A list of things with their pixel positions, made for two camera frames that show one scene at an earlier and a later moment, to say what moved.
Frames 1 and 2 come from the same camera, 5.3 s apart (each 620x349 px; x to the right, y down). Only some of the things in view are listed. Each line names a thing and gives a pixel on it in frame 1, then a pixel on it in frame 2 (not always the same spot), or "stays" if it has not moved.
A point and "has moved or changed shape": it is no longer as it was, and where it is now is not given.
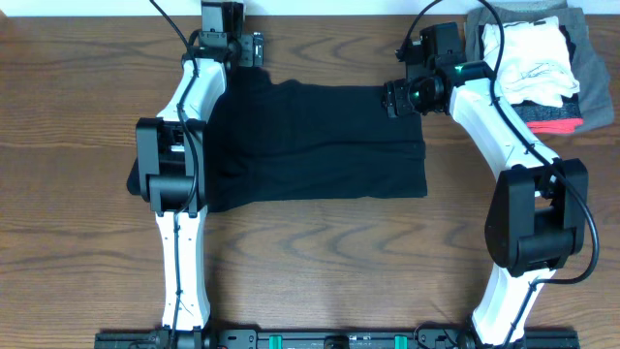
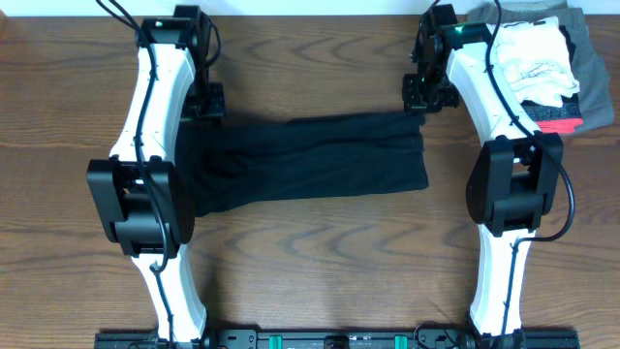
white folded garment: (535, 66) stays
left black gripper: (252, 49) to (217, 109)
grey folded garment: (595, 95) stays
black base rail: (190, 337) stays
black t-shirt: (270, 140) has moved or changed shape
